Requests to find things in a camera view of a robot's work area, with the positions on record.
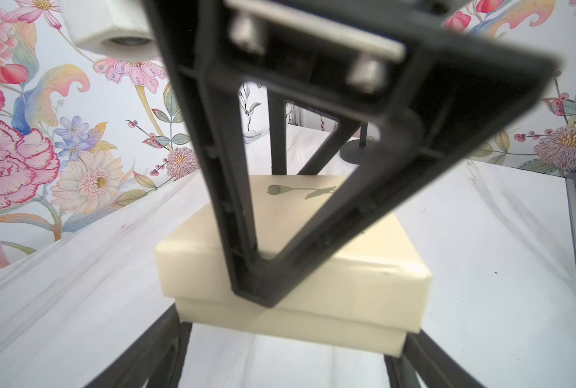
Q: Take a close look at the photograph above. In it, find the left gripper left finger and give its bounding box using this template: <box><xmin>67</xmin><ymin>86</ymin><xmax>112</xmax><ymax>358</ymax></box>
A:
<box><xmin>87</xmin><ymin>305</ymin><xmax>193</xmax><ymax>387</ymax></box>

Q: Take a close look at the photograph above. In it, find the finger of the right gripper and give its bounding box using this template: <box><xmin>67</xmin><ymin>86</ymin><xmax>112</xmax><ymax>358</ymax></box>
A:
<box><xmin>141</xmin><ymin>0</ymin><xmax>561</xmax><ymax>309</ymax></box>
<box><xmin>267</xmin><ymin>90</ymin><xmax>361</xmax><ymax>176</ymax></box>

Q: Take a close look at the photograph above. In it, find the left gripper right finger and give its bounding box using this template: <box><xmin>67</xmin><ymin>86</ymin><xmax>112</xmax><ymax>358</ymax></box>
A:
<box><xmin>383</xmin><ymin>331</ymin><xmax>484</xmax><ymax>388</ymax></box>

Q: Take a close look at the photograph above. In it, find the cream jewelry box lid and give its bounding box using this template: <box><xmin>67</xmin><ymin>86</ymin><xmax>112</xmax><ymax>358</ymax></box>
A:
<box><xmin>154</xmin><ymin>174</ymin><xmax>434</xmax><ymax>335</ymax></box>

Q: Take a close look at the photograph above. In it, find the cream jewelry box base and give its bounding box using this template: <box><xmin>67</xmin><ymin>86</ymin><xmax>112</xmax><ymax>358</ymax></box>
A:
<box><xmin>176</xmin><ymin>298</ymin><xmax>407</xmax><ymax>357</ymax></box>

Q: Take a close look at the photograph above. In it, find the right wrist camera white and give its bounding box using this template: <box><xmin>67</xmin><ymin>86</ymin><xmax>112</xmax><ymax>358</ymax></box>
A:
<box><xmin>58</xmin><ymin>0</ymin><xmax>160</xmax><ymax>62</ymax></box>

